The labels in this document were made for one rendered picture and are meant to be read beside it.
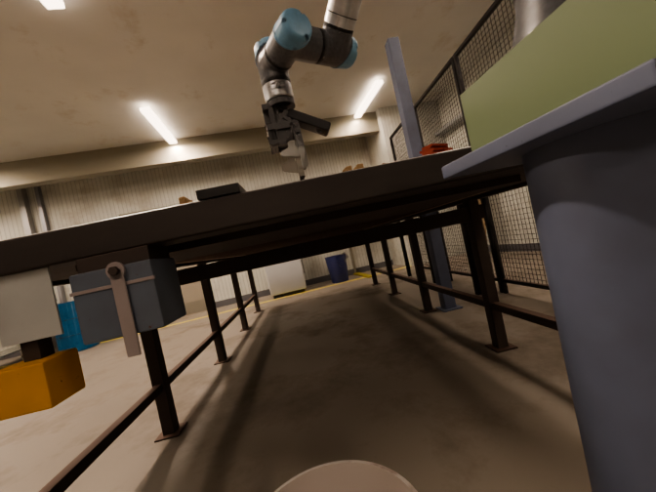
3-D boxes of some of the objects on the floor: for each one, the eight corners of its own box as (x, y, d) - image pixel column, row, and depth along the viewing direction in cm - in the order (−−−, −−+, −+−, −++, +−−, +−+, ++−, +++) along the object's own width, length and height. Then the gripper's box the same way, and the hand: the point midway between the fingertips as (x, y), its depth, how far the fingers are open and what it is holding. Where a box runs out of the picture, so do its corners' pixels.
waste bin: (350, 277, 618) (345, 250, 617) (355, 279, 574) (349, 250, 573) (328, 282, 612) (322, 256, 611) (331, 285, 568) (325, 256, 568)
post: (463, 307, 258) (403, 32, 255) (444, 312, 256) (385, 35, 254) (453, 304, 275) (397, 46, 272) (435, 308, 273) (379, 49, 271)
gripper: (264, 123, 87) (279, 189, 87) (258, 85, 68) (277, 172, 68) (293, 118, 88) (308, 184, 88) (295, 79, 69) (314, 164, 69)
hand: (306, 177), depth 78 cm, fingers open, 14 cm apart
